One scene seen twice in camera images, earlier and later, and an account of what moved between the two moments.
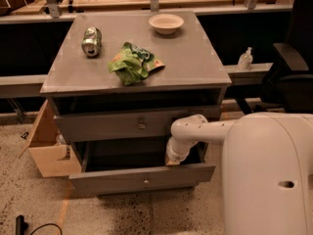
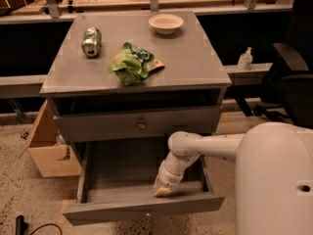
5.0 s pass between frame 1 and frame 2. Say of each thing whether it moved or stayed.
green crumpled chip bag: stayed
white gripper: moved
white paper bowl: stayed
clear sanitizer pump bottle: stayed
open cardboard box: stayed
